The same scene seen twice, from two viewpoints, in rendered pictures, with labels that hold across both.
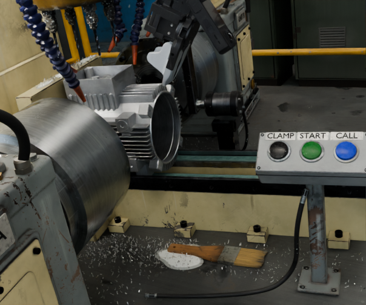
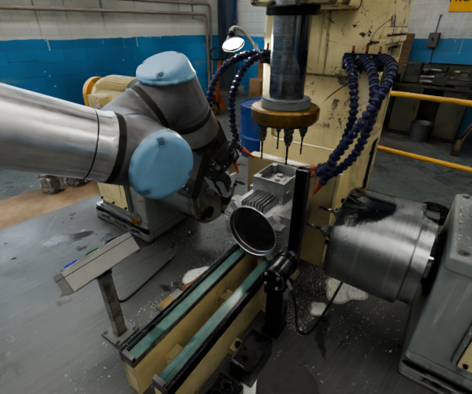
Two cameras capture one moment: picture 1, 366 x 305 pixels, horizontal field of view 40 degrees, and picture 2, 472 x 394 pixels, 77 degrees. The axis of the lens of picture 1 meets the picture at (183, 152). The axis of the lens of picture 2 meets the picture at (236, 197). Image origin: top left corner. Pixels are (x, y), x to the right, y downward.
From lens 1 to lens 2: 1.30 m
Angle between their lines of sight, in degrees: 87
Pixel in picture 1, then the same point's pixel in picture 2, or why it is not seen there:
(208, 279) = (168, 282)
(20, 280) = not seen: hidden behind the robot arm
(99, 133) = not seen: hidden behind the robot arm
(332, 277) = (115, 338)
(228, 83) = (420, 323)
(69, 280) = (137, 199)
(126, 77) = (271, 186)
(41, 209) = not seen: hidden behind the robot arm
